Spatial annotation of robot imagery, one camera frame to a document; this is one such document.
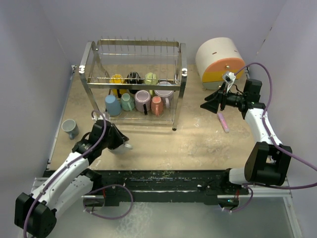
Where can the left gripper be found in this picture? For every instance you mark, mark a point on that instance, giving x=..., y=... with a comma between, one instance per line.
x=120, y=138

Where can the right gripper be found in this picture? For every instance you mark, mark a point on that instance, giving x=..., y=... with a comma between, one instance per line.
x=212, y=105

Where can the grey speckled mug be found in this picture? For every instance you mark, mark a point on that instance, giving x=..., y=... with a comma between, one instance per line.
x=123, y=148

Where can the blue cup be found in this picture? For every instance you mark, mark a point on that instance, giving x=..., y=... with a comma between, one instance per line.
x=113, y=106

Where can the teal cup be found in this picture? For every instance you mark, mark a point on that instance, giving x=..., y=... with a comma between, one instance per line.
x=127, y=102

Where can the lilac mug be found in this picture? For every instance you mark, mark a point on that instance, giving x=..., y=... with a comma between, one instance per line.
x=166, y=96

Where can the purple mug black handle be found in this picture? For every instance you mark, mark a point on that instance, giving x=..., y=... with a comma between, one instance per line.
x=143, y=101

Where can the small grey cup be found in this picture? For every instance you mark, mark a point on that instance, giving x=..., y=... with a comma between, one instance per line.
x=70, y=127

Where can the salmon pink mug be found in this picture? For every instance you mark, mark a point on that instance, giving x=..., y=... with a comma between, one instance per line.
x=157, y=106

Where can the yellow mug black handle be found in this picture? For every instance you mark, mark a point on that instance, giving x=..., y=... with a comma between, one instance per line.
x=118, y=79

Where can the black mug white interior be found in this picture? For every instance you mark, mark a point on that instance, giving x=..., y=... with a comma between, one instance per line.
x=134, y=78

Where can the metal dish rack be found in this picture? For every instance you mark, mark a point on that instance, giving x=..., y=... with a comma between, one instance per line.
x=167, y=59

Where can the lime green mug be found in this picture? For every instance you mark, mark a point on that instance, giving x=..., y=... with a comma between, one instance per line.
x=150, y=79

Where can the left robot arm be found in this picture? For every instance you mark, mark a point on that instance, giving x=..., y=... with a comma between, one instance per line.
x=37, y=213

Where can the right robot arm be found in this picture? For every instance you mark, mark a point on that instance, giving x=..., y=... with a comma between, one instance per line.
x=265, y=164

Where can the pink tube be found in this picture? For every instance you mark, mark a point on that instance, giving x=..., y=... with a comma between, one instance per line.
x=223, y=122

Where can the round drawer box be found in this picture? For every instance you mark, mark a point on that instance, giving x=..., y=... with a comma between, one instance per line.
x=214, y=58

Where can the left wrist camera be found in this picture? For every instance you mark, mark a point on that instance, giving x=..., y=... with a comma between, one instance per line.
x=102, y=116

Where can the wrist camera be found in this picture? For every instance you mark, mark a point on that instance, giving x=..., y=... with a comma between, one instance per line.
x=229, y=78
x=102, y=116

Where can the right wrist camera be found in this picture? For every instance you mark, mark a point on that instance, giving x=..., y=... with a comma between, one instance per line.
x=229, y=78

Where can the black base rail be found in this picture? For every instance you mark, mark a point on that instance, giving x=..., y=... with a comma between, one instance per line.
x=210, y=187

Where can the aluminium frame rail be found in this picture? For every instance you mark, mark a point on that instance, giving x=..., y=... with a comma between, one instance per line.
x=258, y=191

